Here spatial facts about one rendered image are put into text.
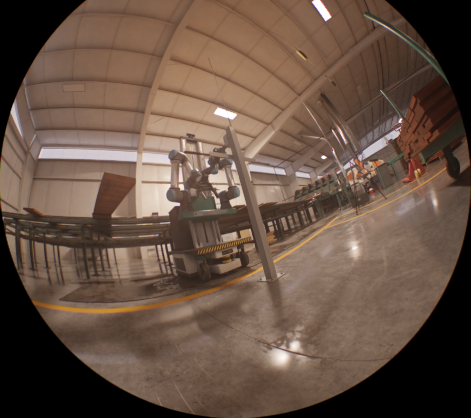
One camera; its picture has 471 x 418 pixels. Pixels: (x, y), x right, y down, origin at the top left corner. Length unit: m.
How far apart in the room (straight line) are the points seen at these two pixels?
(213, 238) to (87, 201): 8.11
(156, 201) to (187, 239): 7.17
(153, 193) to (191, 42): 7.71
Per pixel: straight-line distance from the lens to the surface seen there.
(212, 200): 1.80
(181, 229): 1.76
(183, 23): 6.09
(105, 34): 7.26
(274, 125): 10.50
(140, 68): 7.15
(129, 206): 8.69
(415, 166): 4.25
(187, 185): 1.33
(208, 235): 1.76
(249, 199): 1.09
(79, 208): 9.23
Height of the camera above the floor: 0.39
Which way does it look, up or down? 19 degrees up
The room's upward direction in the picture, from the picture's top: 15 degrees counter-clockwise
